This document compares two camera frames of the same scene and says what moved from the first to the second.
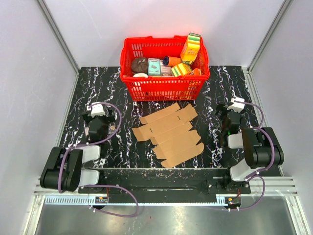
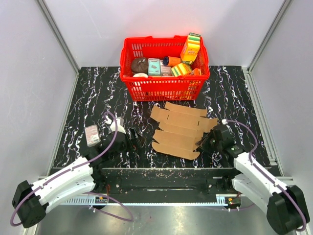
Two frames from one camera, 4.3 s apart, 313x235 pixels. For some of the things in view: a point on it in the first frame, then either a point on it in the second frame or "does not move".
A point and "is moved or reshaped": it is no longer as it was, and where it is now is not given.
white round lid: (140, 75) does not move
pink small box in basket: (165, 70) does not move
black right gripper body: (222, 107) to (213, 145)
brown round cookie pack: (140, 65) does not move
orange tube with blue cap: (169, 61) does not move
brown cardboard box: (168, 129) is moved or reshaped
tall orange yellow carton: (190, 48) does not move
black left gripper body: (104, 120) to (117, 153)
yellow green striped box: (181, 69) does not move
